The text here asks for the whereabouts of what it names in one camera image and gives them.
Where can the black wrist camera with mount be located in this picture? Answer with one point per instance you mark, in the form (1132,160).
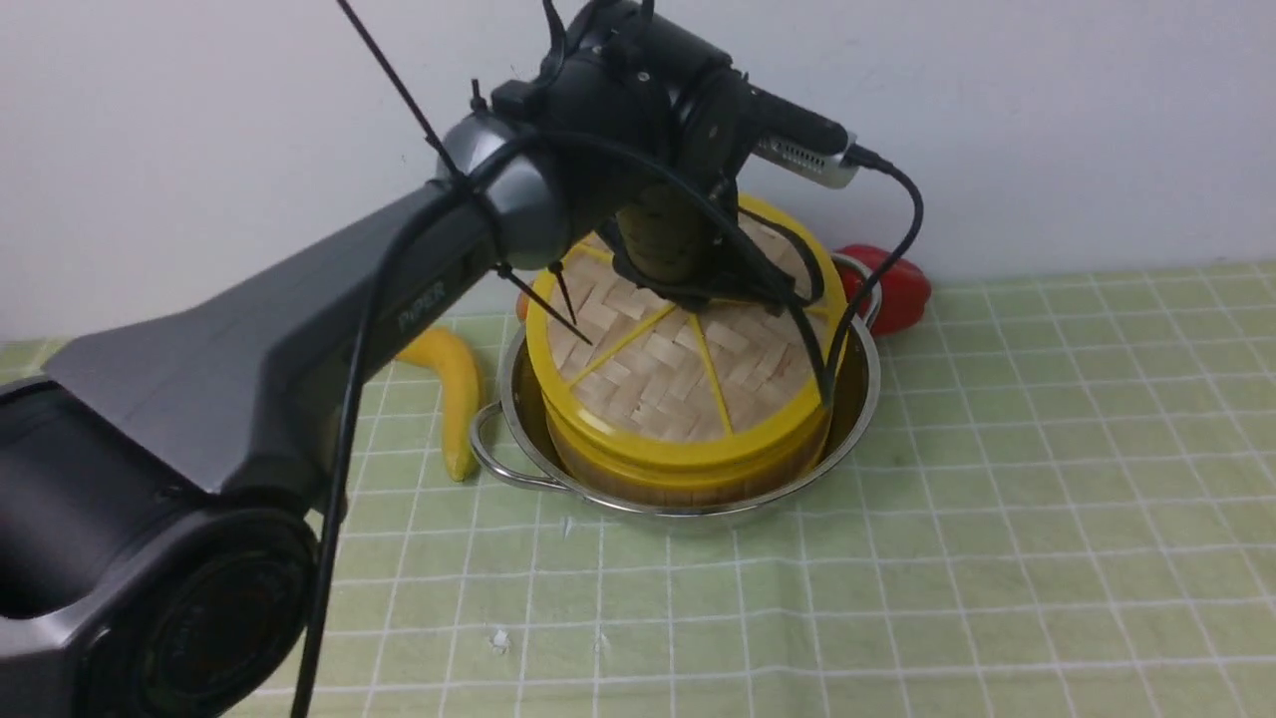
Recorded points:
(799,140)

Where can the red bell pepper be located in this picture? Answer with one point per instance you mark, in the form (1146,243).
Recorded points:
(905,290)

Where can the yellow woven bamboo steamer lid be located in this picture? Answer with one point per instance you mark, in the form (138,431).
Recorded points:
(633,384)

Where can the yellow bamboo steamer basket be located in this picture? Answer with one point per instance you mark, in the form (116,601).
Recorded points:
(688,484)

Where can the stainless steel pot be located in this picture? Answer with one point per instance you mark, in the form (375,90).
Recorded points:
(510,440)

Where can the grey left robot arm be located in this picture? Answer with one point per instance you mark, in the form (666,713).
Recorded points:
(173,489)

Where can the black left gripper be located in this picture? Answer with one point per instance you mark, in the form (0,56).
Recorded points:
(664,242)

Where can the yellow banana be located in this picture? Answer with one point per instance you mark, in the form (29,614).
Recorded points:
(457,367)

